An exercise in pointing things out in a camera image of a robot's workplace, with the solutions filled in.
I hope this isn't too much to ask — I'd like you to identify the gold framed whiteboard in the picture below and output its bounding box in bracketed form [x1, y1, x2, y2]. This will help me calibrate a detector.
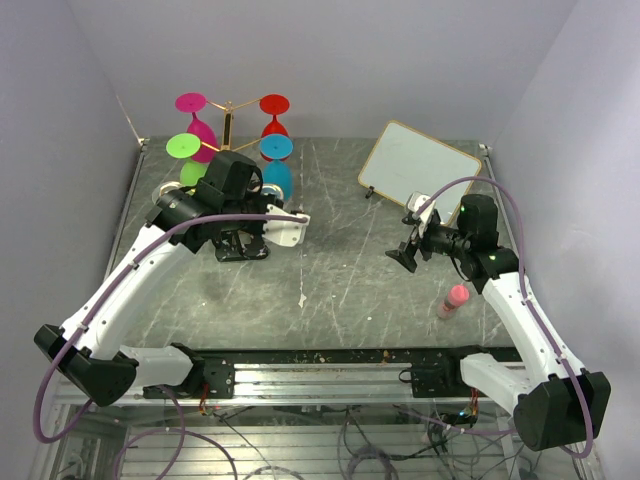
[358, 120, 482, 206]

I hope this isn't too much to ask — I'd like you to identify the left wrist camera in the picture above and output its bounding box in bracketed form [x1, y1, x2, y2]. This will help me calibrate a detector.
[263, 204, 311, 247]

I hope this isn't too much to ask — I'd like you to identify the small pink bottle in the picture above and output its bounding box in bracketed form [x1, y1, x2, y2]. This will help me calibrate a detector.
[437, 284, 470, 319]

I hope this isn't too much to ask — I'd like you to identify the red plastic wine glass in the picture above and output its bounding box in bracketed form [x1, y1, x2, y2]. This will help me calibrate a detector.
[259, 93, 290, 138]

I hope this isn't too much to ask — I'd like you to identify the gold wine glass rack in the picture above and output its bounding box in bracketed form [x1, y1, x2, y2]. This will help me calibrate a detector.
[199, 98, 274, 262]

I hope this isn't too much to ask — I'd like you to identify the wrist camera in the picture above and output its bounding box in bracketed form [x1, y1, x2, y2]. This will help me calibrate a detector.
[263, 204, 311, 247]
[402, 191, 441, 243]

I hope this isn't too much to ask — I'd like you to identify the aluminium frame rail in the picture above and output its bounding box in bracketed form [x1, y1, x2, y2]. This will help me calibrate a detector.
[52, 362, 584, 406]

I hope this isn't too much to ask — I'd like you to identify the green plastic wine glass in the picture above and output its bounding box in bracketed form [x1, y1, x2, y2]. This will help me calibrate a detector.
[166, 133, 208, 187]

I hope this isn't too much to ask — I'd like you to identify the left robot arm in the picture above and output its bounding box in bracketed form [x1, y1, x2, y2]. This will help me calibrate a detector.
[34, 151, 268, 407]

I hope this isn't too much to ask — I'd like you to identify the blue plastic wine glass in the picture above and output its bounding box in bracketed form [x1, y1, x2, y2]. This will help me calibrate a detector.
[260, 134, 294, 201]

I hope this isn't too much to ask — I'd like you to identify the clear glass cup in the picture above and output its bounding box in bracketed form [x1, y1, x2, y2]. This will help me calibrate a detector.
[261, 183, 285, 201]
[157, 181, 182, 197]

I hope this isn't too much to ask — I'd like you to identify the pink plastic wine glass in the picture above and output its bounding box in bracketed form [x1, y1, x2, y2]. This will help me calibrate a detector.
[175, 92, 218, 164]

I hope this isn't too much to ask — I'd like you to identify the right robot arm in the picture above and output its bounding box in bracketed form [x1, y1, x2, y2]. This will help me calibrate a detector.
[386, 192, 611, 451]

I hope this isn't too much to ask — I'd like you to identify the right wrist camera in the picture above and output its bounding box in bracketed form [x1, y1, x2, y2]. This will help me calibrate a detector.
[402, 191, 441, 243]

